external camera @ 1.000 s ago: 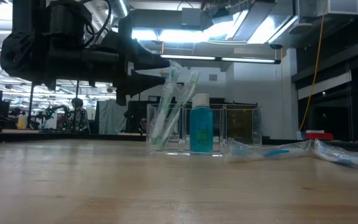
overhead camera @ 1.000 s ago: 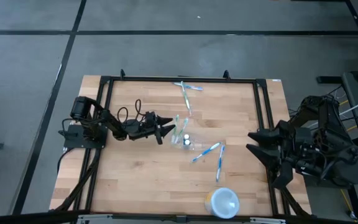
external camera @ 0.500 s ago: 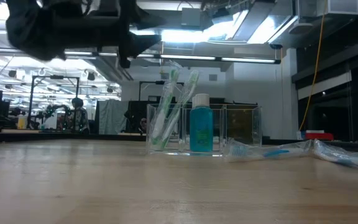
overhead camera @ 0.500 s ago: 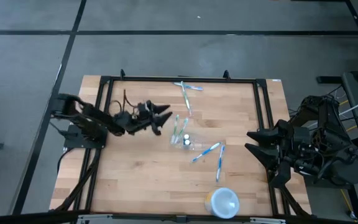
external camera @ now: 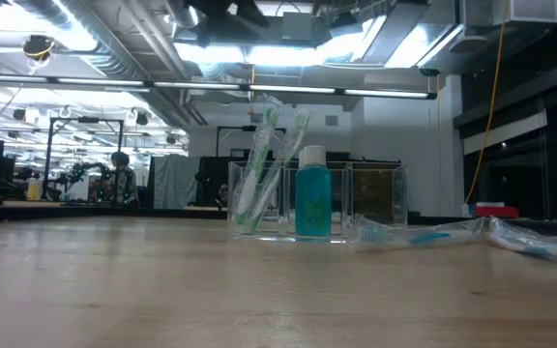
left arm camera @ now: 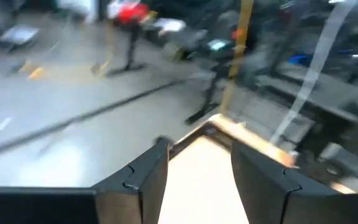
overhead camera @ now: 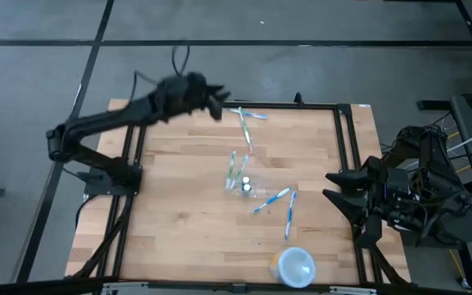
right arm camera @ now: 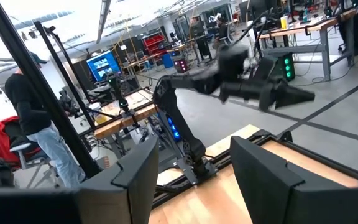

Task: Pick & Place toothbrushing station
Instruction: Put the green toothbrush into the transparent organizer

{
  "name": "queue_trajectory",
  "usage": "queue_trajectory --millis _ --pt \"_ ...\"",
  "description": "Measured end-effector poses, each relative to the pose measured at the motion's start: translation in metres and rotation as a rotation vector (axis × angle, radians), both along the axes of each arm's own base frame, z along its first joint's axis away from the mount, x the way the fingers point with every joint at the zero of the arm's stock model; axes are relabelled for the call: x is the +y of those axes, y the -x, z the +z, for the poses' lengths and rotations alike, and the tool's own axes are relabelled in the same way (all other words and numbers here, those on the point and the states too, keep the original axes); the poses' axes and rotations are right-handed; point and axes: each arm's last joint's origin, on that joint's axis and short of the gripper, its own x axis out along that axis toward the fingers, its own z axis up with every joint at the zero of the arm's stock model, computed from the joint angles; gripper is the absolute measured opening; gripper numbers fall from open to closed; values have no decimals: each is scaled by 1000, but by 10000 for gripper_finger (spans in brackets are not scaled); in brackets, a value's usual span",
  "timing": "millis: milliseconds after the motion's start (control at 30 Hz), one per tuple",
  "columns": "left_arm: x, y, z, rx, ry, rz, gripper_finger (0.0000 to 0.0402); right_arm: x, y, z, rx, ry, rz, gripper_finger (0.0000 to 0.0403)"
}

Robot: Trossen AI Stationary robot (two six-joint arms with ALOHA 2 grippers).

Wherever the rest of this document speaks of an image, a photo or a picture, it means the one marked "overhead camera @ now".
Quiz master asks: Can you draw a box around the blue toothbrush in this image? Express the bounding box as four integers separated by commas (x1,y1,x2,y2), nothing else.
229,107,269,120
251,186,293,216
284,190,298,242

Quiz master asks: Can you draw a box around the clear acrylic organizer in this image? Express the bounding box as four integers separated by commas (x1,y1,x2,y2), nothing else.
222,170,281,201

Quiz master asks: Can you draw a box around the black aluminium table frame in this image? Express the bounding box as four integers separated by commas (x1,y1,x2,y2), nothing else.
64,90,412,290

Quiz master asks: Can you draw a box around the black base cable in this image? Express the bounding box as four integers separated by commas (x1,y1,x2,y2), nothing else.
75,193,98,230

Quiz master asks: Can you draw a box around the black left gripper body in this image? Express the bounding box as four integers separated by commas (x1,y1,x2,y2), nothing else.
156,71,215,122

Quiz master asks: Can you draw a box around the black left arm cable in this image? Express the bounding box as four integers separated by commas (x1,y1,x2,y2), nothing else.
131,39,191,102

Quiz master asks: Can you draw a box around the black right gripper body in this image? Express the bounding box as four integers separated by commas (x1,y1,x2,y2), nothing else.
362,157,425,234

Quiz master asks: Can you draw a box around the green toothbrush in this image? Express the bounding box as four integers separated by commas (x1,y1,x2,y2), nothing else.
225,150,238,190
237,106,255,154
230,153,251,188

